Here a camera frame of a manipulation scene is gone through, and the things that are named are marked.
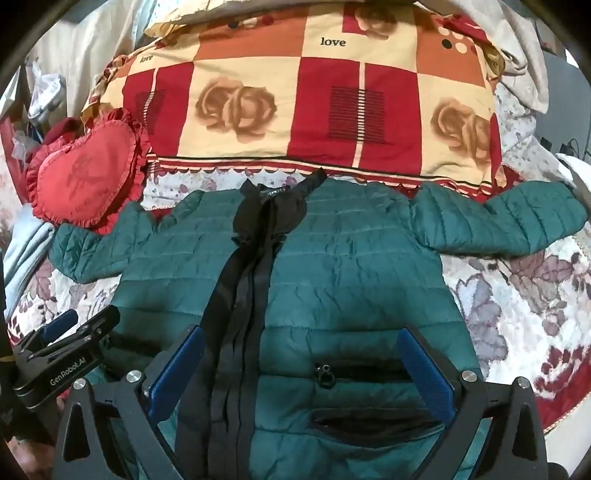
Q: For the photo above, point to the red checkered rose quilt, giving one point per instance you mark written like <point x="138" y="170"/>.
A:
<point x="286" y="92"/>

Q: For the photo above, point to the white cloth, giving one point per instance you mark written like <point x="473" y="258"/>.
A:
<point x="92" y="41"/>

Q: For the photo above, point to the floral bed sheet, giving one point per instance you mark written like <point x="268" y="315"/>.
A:
<point x="521" y="304"/>

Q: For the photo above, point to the dark red cloth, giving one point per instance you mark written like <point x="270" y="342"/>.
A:
<point x="64" y="128"/>

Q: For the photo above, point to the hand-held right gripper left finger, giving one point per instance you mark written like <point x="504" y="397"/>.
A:
<point x="178" y="369"/>

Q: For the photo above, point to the red heart-shaped cushion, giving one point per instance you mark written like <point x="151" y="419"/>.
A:
<point x="87" y="175"/>

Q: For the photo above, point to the white blanket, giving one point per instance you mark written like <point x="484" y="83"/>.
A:
<point x="512" y="50"/>

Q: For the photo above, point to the cream patterned pillow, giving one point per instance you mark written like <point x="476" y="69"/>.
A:
<point x="207" y="14"/>

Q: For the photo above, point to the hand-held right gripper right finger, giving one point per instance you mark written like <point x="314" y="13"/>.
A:
<point x="425" y="369"/>

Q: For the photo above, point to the light blue cloth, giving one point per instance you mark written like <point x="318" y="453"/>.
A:
<point x="23" y="254"/>

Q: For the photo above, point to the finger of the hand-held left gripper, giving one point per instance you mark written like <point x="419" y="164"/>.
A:
<point x="60" y="324"/>
<point x="99" y="323"/>

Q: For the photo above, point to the pile of plastic bags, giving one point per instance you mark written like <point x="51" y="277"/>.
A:
<point x="41" y="92"/>

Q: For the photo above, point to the green puffer jacket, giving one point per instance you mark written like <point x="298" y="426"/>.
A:
<point x="360" y="286"/>

